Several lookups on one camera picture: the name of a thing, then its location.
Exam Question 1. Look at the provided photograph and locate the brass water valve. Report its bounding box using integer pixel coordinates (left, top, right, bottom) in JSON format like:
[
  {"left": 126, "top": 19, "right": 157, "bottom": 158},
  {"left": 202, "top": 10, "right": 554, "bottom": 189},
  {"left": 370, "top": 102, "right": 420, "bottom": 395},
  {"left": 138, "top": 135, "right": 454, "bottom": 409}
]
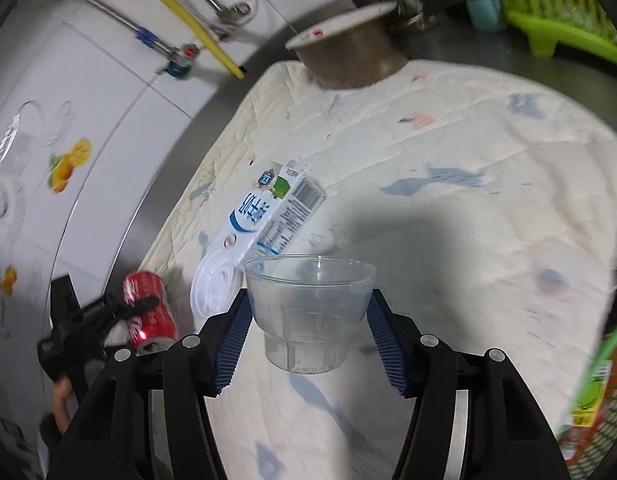
[
  {"left": 216, "top": 2, "right": 252, "bottom": 27},
  {"left": 157, "top": 44, "right": 200, "bottom": 79}
]

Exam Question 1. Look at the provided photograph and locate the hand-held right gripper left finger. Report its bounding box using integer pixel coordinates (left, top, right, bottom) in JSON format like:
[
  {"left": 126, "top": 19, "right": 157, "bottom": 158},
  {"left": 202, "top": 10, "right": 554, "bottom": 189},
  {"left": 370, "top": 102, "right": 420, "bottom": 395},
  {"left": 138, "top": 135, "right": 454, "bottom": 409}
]
[{"left": 46, "top": 290, "right": 254, "bottom": 480}]

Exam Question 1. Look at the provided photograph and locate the person's left hand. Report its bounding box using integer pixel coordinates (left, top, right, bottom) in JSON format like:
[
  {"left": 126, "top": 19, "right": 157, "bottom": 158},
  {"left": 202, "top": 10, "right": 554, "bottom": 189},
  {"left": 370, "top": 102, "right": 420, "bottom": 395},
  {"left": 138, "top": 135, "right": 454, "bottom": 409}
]
[{"left": 52, "top": 379, "right": 78, "bottom": 436}]

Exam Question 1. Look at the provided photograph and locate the green plastic basket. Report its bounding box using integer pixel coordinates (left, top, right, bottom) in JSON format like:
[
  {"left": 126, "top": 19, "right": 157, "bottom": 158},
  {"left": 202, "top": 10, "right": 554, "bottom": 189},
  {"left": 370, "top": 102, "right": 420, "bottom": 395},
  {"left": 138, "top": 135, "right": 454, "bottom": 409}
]
[{"left": 557, "top": 317, "right": 617, "bottom": 480}]

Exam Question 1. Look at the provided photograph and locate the yellow corrugated hose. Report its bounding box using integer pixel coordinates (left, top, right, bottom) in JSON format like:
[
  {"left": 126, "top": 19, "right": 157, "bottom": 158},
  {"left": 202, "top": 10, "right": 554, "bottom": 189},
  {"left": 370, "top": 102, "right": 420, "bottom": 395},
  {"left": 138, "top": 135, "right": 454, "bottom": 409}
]
[{"left": 121, "top": 0, "right": 247, "bottom": 80}]

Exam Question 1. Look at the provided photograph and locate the white quilted mat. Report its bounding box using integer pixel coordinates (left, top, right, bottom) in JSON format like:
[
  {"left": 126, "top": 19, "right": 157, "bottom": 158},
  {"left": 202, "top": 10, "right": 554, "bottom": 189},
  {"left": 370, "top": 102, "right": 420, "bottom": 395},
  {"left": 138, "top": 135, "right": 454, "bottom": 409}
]
[{"left": 138, "top": 57, "right": 617, "bottom": 480}]

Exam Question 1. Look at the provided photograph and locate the teal plastic bottle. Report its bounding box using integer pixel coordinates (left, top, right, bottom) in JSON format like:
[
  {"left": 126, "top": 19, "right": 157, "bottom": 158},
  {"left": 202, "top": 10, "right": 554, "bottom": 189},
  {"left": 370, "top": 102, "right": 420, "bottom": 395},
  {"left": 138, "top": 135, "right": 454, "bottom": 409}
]
[{"left": 466, "top": 0, "right": 507, "bottom": 32}]

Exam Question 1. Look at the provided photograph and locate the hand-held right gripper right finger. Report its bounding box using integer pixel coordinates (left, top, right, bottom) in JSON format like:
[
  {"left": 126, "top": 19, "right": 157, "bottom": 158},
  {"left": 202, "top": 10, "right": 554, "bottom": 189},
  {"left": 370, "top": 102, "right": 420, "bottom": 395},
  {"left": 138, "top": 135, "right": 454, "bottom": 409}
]
[{"left": 366, "top": 287, "right": 572, "bottom": 480}]

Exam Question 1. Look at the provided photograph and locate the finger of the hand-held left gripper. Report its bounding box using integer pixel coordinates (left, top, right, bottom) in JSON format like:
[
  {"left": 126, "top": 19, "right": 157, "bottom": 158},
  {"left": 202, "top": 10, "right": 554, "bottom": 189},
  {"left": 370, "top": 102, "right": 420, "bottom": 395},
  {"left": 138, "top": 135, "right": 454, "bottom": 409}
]
[{"left": 83, "top": 295, "right": 160, "bottom": 332}]

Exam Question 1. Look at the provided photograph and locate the red soda can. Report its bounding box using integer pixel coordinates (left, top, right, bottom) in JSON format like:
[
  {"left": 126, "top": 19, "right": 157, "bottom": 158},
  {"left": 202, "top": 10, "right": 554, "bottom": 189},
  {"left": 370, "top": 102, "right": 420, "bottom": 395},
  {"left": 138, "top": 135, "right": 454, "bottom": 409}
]
[{"left": 122, "top": 271, "right": 178, "bottom": 357}]

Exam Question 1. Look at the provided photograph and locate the clear plastic cup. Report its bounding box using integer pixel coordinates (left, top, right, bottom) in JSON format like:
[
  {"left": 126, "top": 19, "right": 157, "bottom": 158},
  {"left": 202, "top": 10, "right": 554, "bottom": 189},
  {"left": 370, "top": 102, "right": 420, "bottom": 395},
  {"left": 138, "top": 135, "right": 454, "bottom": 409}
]
[{"left": 243, "top": 255, "right": 378, "bottom": 375}]

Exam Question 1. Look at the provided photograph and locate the green plastic dish rack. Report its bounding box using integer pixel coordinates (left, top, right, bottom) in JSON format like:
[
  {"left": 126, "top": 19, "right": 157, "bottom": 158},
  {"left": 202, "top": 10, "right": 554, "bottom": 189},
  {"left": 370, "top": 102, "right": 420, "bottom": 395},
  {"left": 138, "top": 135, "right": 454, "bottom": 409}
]
[{"left": 476, "top": 0, "right": 617, "bottom": 69}]

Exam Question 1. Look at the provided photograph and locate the white and blue milk carton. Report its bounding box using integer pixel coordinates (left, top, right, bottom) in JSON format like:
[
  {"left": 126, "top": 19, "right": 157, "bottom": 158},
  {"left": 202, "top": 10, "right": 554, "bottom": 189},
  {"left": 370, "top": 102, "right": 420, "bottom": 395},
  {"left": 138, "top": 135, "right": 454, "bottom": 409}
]
[{"left": 221, "top": 160, "right": 328, "bottom": 261}]

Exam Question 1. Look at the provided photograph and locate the white plastic lid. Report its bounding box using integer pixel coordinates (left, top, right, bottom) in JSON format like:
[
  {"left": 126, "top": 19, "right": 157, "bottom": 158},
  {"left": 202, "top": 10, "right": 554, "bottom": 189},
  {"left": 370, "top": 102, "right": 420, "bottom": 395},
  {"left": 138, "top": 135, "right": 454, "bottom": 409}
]
[{"left": 190, "top": 249, "right": 247, "bottom": 319}]

